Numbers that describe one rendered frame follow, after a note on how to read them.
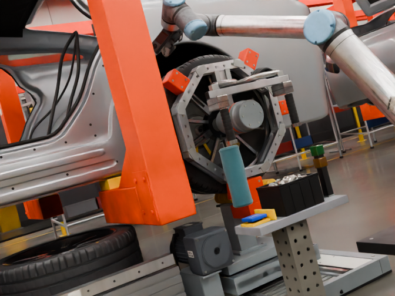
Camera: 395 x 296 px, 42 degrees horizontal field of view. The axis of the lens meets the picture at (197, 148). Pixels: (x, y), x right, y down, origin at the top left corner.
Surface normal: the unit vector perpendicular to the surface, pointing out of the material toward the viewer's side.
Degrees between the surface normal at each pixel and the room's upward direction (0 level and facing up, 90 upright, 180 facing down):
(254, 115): 90
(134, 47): 90
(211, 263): 90
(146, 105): 90
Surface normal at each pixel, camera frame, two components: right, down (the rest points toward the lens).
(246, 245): 0.46, -0.11
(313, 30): -0.65, 0.06
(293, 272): -0.85, 0.23
